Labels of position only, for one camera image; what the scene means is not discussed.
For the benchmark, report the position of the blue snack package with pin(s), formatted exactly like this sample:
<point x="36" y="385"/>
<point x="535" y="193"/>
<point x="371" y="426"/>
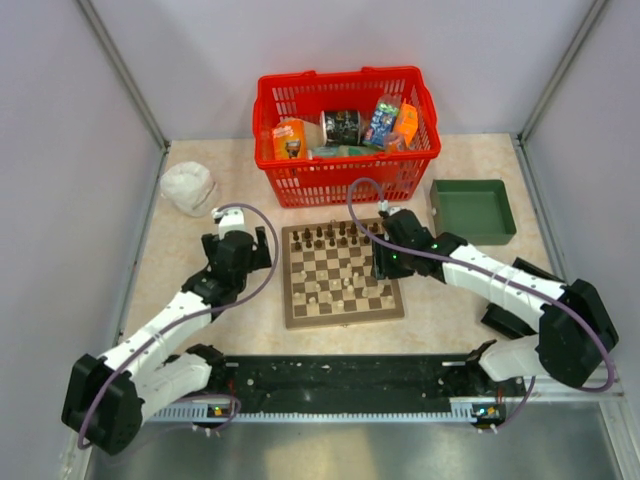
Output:
<point x="382" y="120"/>

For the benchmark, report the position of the green pouch package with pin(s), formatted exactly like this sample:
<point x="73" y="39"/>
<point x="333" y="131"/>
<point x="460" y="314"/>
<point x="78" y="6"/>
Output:
<point x="342" y="151"/>

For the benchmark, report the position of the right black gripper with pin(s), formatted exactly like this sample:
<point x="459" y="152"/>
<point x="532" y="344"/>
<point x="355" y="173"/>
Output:
<point x="381" y="268"/>

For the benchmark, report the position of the green plastic tray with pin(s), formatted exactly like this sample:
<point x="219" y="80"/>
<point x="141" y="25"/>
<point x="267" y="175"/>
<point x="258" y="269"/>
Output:
<point x="476" y="210"/>

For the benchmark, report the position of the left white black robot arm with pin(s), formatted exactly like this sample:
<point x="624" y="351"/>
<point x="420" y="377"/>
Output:
<point x="110" y="396"/>

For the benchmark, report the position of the orange carton package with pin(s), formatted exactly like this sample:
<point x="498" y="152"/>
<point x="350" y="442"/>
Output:
<point x="404" y="129"/>

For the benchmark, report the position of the black stand block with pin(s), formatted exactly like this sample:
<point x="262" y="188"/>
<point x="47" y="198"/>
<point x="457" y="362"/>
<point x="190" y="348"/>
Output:
<point x="506" y="323"/>

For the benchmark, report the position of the black mounting base rail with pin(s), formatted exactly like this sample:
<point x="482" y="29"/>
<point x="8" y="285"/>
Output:
<point x="351" y="384"/>

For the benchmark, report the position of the white crumpled cloth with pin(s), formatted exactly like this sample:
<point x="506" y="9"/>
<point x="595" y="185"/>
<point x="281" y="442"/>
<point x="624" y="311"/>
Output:
<point x="191" y="188"/>

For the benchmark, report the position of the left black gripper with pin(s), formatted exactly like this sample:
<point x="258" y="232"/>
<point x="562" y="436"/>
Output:
<point x="259" y="257"/>

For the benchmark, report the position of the orange razor package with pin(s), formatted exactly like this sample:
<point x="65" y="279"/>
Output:
<point x="289" y="140"/>

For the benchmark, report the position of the red plastic shopping basket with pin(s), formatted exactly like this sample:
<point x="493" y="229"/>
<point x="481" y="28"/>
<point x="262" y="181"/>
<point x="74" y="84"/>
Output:
<point x="317" y="133"/>

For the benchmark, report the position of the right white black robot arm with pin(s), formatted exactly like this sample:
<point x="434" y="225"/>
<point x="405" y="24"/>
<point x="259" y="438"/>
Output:
<point x="570" y="331"/>

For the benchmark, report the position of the black printed can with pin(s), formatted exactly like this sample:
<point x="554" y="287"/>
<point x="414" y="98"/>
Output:
<point x="341" y="127"/>

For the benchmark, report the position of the wooden chess board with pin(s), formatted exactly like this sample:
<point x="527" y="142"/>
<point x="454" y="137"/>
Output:
<point x="329" y="282"/>

